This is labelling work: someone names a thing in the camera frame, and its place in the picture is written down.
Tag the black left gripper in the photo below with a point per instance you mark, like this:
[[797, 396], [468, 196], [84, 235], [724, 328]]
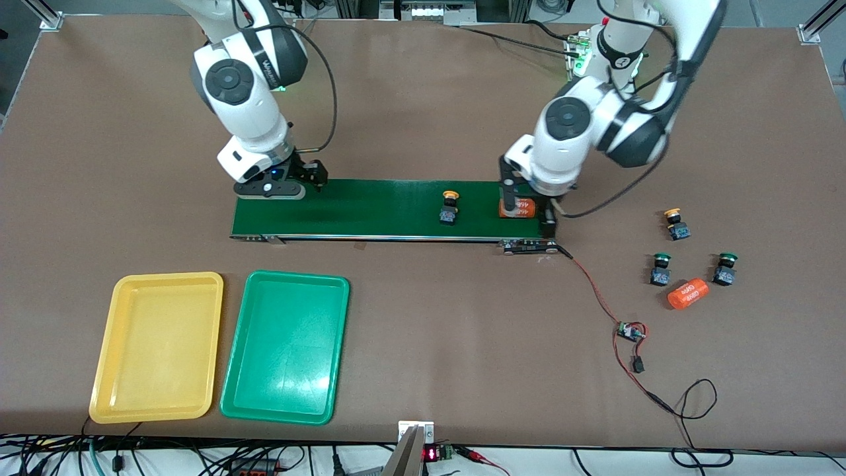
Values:
[[548, 220]]

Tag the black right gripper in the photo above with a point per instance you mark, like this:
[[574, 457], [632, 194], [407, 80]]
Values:
[[308, 171]]

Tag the orange cylinder with white print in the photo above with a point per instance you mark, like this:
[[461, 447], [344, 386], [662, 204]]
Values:
[[688, 293], [523, 209]]

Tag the yellow push button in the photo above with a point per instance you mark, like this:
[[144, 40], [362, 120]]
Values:
[[677, 228], [449, 211]]

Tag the green push button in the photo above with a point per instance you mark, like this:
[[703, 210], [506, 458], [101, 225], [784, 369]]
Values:
[[724, 272], [659, 272]]

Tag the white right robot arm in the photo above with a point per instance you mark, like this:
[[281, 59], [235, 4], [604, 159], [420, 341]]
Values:
[[231, 82]]

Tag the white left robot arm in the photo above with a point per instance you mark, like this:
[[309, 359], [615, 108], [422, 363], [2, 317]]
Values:
[[568, 119]]

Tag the green conveyor belt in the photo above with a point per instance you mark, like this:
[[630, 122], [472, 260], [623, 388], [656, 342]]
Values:
[[396, 211]]

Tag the small green circuit board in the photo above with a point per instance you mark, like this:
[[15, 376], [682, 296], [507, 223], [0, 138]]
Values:
[[631, 332]]

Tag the green plastic tray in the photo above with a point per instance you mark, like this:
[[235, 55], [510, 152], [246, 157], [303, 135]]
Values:
[[284, 347]]

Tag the yellow plastic tray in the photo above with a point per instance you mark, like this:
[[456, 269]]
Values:
[[155, 347]]

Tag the red alligator clip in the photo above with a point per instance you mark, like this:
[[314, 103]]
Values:
[[479, 456]]

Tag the red LED display module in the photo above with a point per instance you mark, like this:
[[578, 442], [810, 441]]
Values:
[[437, 453]]

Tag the orange power strip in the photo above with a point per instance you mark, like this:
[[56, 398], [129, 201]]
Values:
[[254, 468]]

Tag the aluminium corner profile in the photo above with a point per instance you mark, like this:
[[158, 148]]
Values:
[[47, 18], [816, 26]]

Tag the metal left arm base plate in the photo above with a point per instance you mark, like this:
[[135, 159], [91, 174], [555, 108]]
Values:
[[572, 63]]

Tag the black inline switch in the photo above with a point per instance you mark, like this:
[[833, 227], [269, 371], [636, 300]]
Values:
[[638, 364]]

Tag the aluminium frame with light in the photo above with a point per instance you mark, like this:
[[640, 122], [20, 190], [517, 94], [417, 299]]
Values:
[[433, 10]]

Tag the grey metal camera mount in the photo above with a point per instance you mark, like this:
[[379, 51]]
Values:
[[410, 449]]

